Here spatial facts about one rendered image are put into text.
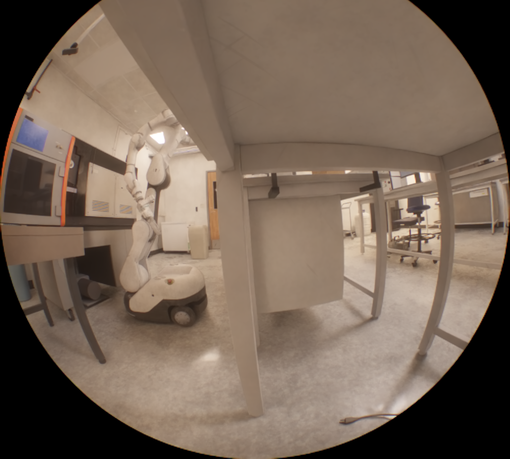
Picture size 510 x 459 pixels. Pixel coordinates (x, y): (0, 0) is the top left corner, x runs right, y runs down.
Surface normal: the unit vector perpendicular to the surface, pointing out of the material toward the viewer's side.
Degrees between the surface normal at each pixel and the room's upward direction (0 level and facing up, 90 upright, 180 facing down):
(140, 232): 90
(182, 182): 90
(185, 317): 90
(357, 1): 180
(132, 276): 90
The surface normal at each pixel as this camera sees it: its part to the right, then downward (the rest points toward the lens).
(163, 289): 0.21, -0.11
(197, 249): 0.01, -0.04
